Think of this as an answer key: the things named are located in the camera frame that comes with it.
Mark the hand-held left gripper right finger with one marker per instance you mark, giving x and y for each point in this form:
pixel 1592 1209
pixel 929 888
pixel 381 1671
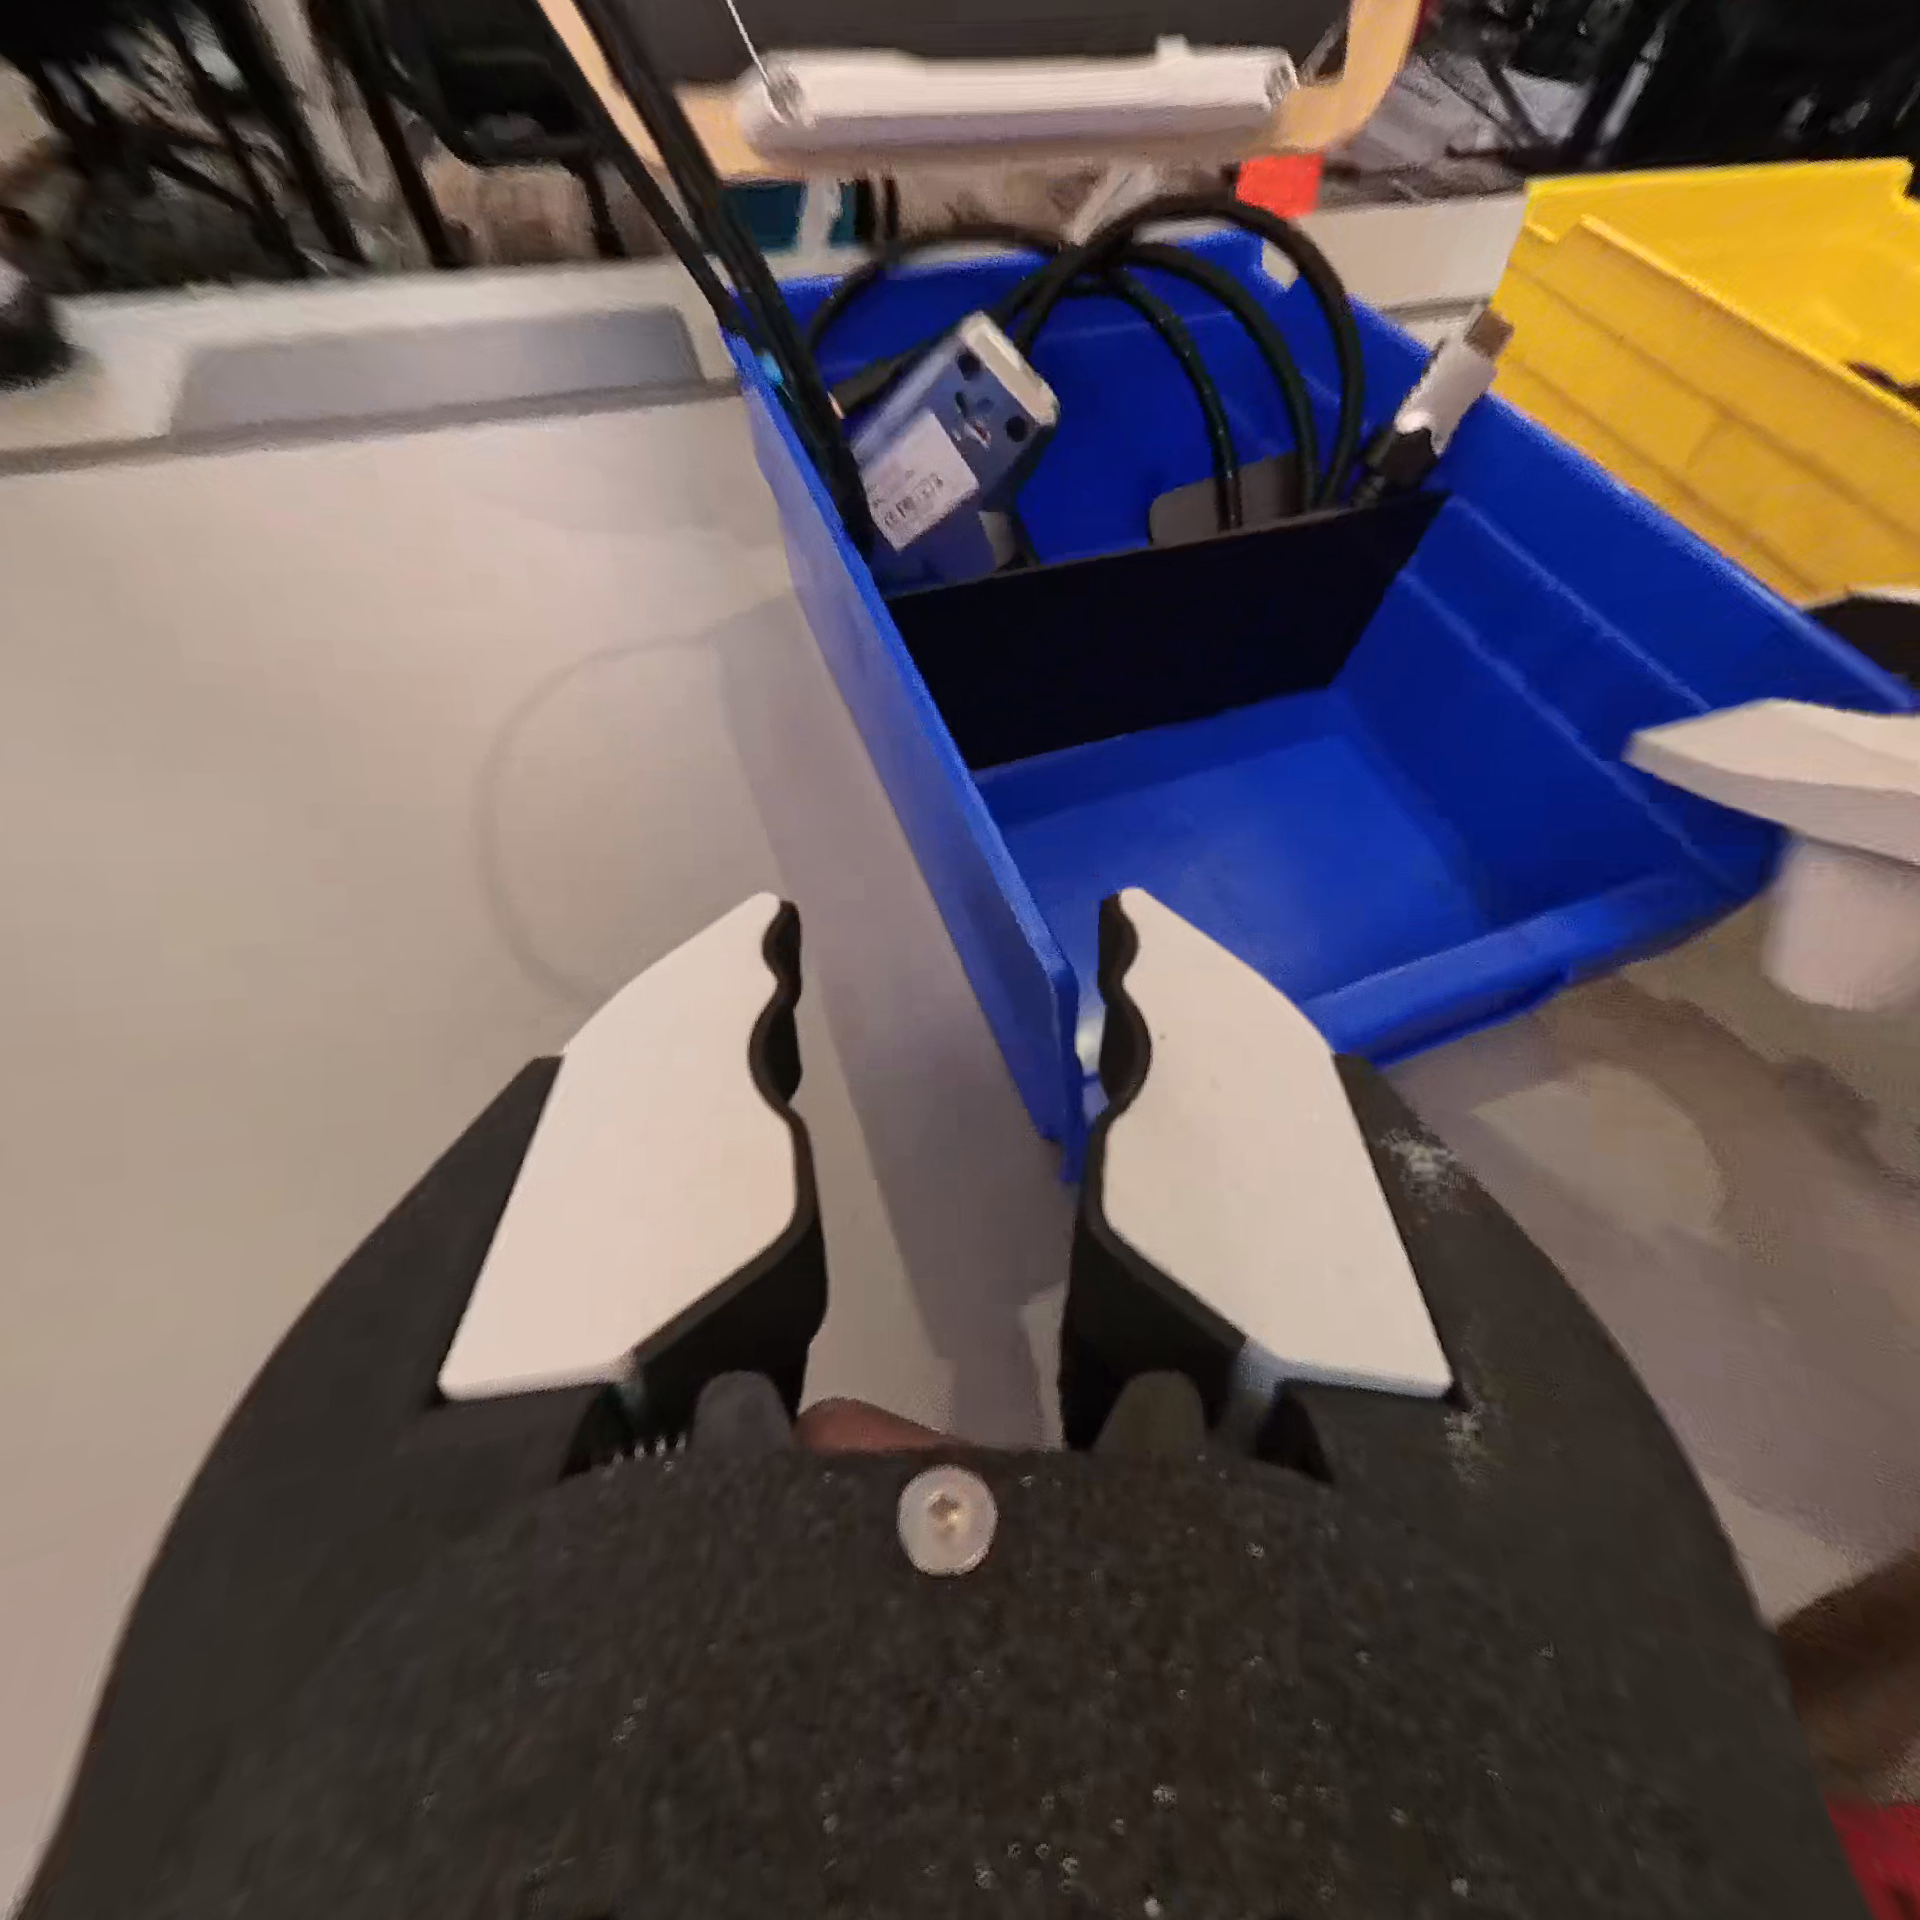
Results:
pixel 1261 1200

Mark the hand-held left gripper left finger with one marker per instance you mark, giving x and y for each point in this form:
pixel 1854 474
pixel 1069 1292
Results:
pixel 629 1170

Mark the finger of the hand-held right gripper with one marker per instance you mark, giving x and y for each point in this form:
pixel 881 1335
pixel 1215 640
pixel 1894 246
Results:
pixel 1881 628
pixel 1799 758

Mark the yellow storage bin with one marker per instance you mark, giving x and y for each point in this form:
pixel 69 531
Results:
pixel 1725 346

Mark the blue storage bin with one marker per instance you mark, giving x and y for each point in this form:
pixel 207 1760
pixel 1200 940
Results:
pixel 1277 856

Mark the silver switch box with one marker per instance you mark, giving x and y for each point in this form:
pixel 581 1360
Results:
pixel 938 435

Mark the grey desk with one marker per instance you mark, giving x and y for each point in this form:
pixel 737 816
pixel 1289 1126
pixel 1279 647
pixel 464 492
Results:
pixel 301 902

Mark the black divider of blue bin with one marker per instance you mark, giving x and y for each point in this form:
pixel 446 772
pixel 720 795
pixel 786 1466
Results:
pixel 1142 644

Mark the white stand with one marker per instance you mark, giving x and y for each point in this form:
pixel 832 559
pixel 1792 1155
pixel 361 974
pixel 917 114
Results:
pixel 1019 105

